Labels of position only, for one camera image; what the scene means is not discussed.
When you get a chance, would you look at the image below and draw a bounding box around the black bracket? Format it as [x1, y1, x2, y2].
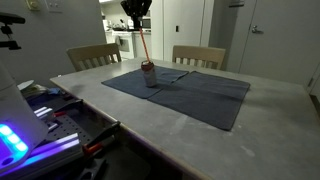
[77, 157, 108, 180]

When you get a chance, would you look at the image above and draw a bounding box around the red drinking straw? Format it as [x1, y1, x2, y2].
[138, 27, 152, 64]

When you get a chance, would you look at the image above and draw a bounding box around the white light switch plate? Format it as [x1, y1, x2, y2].
[44, 0, 64, 14]

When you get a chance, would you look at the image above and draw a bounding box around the grey door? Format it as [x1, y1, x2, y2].
[238, 0, 320, 88]

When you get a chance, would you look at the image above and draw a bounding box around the light wooden chair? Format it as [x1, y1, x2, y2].
[65, 42, 123, 73]
[171, 44, 227, 71]

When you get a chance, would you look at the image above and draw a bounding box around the aluminium rail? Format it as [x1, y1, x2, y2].
[19, 132, 84, 168]
[33, 106, 55, 122]

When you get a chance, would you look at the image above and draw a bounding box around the white oven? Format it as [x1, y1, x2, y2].
[111, 30, 136, 62]

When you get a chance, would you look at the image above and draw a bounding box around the black clamp orange handle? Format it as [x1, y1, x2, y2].
[81, 121, 122, 158]
[51, 98, 85, 118]

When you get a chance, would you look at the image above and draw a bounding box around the small blue object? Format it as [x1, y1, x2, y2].
[47, 87, 62, 97]

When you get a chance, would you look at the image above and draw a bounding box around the dark blue cloth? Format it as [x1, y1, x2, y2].
[146, 70, 252, 132]
[101, 65, 190, 100]

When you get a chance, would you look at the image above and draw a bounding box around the black camera on mount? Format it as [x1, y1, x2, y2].
[0, 12, 27, 52]

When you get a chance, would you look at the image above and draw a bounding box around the cream outlet plate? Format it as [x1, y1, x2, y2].
[25, 0, 42, 12]

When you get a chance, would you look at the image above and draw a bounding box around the silver door lever handle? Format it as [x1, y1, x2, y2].
[251, 24, 265, 35]

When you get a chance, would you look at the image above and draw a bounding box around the silver red soda can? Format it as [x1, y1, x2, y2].
[140, 60, 158, 89]

